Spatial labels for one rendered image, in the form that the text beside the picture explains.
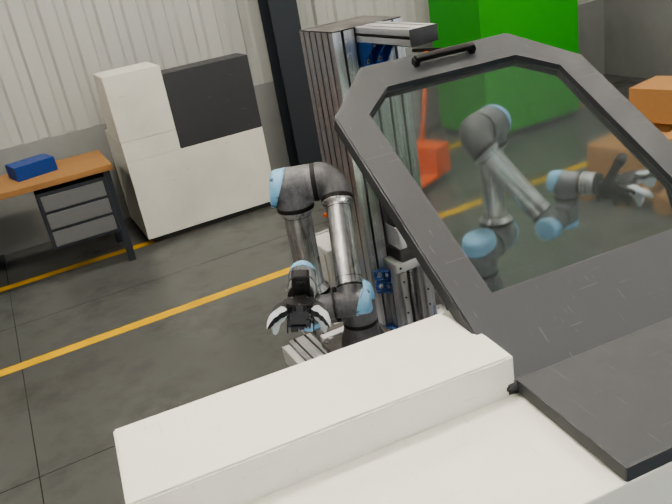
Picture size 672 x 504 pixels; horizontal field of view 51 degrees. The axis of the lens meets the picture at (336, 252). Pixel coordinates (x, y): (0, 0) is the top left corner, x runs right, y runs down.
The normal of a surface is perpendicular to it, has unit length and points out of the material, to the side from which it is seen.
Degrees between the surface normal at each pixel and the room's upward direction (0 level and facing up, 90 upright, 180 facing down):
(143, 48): 90
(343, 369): 0
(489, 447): 0
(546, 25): 90
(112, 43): 90
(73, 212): 90
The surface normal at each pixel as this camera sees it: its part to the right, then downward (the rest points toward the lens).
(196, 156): 0.44, 0.30
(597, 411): -0.16, -0.90
